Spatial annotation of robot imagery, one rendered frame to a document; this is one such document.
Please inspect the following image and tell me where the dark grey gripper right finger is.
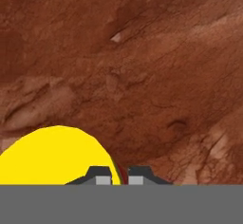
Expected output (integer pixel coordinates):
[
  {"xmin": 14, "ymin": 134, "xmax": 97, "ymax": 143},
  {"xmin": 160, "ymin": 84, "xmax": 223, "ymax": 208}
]
[{"xmin": 127, "ymin": 166, "xmax": 174, "ymax": 186}]

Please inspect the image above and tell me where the yellow cup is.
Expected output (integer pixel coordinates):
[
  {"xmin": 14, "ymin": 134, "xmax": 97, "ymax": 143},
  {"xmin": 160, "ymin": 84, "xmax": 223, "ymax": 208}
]
[{"xmin": 0, "ymin": 124, "xmax": 128, "ymax": 186}]

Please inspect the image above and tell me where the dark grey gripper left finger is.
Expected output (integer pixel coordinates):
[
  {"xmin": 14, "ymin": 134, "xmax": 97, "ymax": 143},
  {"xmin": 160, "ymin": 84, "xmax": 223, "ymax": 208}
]
[{"xmin": 65, "ymin": 166, "xmax": 113, "ymax": 186}]

